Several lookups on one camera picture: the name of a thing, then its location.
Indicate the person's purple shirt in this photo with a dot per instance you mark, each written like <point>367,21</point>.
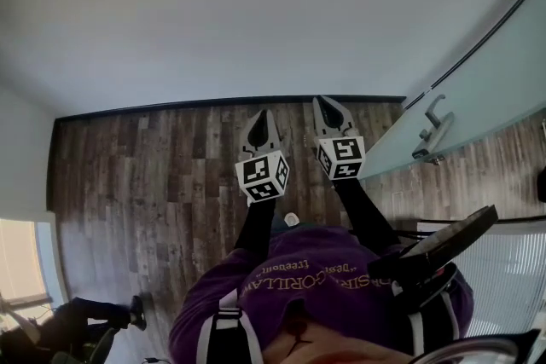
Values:
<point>315,281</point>

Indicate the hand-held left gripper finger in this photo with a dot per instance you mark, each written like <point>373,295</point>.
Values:
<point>273,138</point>
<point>251,142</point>

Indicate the window with beige blind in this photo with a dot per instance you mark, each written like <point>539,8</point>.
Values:
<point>21,260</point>

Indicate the frosted glass door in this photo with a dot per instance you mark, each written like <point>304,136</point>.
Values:
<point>490,76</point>

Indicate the person's right white shoe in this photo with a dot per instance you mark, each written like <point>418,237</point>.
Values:
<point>291,219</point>

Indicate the glass partition with blinds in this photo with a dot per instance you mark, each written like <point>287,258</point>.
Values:
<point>503,277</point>

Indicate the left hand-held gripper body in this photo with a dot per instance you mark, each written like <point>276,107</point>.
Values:
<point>261,177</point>

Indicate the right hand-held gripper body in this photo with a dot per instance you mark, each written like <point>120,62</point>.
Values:
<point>341,157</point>

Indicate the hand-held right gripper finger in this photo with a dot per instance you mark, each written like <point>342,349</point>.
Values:
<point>343,121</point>
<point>319,121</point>

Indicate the person's right forearm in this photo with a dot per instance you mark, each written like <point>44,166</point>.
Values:
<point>367,213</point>

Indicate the black chest-mounted device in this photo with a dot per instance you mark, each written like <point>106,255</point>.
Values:
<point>443,243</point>

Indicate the head-worn camera mount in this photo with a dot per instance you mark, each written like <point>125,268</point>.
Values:
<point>473,351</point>

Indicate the person's left forearm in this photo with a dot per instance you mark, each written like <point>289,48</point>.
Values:
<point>256,226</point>

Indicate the person's blue jeans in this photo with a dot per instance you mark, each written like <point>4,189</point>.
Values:
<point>278,223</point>

